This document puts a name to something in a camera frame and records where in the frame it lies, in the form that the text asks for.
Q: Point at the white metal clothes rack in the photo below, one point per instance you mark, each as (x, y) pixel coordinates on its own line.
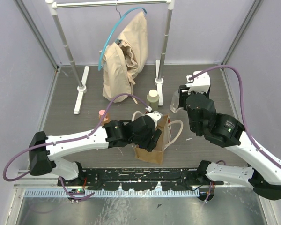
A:
(82, 88)

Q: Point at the small green led board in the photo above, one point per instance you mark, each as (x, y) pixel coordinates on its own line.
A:
(77, 191)

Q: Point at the blue clothes hanger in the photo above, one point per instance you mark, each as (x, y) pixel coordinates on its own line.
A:
(100, 64)

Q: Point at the white slotted cable duct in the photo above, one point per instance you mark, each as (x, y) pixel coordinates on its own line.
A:
(54, 192)

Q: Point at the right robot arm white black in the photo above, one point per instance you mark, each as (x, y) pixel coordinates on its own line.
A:
(263, 173)

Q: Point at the pink cap amber bottle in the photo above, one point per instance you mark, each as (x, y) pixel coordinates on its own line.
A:
(103, 116)

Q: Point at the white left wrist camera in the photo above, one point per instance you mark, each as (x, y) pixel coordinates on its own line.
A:
(155, 116)

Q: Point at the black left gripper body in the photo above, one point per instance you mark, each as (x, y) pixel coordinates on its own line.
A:
(155, 139)

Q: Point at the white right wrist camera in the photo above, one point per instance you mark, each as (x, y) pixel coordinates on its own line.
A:
(200, 84)

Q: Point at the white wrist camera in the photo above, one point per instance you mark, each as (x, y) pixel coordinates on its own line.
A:
(155, 116)
(200, 84)

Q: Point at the cream lid green jar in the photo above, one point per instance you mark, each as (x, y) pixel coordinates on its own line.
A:
(153, 99)

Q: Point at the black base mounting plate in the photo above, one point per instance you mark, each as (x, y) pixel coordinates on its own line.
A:
(139, 179)

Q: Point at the beige cloth garment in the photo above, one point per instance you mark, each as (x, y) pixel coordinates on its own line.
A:
(125, 58)

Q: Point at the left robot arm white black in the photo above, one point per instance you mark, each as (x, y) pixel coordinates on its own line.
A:
(47, 152)

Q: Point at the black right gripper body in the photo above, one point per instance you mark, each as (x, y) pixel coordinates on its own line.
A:
(183, 93)

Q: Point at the dark cap clear bottle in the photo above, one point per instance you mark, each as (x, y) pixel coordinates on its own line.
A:
(177, 102)

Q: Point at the canvas tote bag with handles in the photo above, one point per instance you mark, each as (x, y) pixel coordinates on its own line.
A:
(164, 141)

